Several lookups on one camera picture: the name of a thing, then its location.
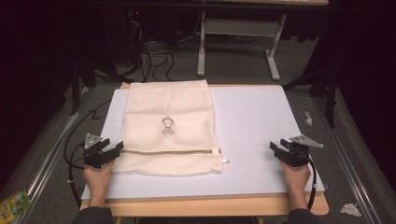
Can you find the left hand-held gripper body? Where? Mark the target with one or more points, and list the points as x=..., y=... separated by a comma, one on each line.
x=93, y=157

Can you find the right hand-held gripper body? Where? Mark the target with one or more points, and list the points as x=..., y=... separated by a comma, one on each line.
x=297, y=157

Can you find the cream mesh laundry bag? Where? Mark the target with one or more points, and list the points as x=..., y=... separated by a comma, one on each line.
x=168, y=105

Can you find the person's right hand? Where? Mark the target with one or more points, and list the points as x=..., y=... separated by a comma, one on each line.
x=295, y=180

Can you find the person's left hand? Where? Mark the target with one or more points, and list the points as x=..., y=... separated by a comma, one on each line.
x=97, y=180

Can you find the small crumpled white tissue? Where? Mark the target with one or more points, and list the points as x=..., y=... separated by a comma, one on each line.
x=308, y=118

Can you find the white table mat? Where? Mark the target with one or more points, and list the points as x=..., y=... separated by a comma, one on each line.
x=249, y=124

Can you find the black metal stand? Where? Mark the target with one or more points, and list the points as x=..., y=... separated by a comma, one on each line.
x=331, y=99
x=75, y=87

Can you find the large crumpled white tissue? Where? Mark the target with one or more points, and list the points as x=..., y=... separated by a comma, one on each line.
x=350, y=209

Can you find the green yellow packet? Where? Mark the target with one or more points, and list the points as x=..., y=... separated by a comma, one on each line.
x=12, y=207

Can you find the wooden table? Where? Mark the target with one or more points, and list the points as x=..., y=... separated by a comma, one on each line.
x=202, y=207

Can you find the metal floor rail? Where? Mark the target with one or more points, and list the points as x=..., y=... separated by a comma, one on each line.
x=342, y=155
x=51, y=155

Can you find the white metal desk frame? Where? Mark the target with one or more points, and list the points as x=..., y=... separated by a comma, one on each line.
x=239, y=28

